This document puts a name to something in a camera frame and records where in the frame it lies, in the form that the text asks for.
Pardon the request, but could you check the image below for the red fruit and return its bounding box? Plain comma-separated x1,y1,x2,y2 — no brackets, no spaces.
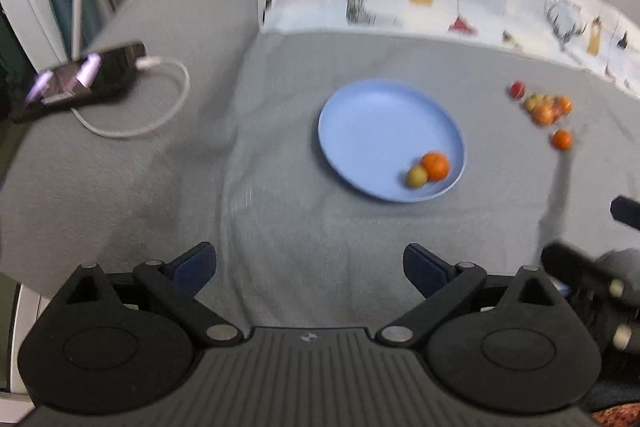
551,104,562,122
509,80,526,100

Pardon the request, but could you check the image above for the black smartphone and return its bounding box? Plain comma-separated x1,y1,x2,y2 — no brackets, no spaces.
10,41,146,124

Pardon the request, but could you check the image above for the green longan front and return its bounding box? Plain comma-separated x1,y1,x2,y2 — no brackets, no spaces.
405,165,428,190

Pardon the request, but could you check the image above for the orange mandarin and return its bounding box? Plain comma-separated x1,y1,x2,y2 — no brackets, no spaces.
420,150,450,182
551,129,574,150

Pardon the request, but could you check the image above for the white charging cable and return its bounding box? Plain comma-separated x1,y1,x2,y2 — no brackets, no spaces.
69,55,192,140

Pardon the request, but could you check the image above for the blue round plate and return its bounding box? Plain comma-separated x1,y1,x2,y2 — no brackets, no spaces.
317,80,468,204

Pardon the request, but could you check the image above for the grey deer print sofa cover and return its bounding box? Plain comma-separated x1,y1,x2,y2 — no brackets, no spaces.
0,0,640,338

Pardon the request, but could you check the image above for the orange fruit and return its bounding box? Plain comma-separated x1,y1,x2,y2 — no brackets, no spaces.
532,104,556,127
554,95,573,116

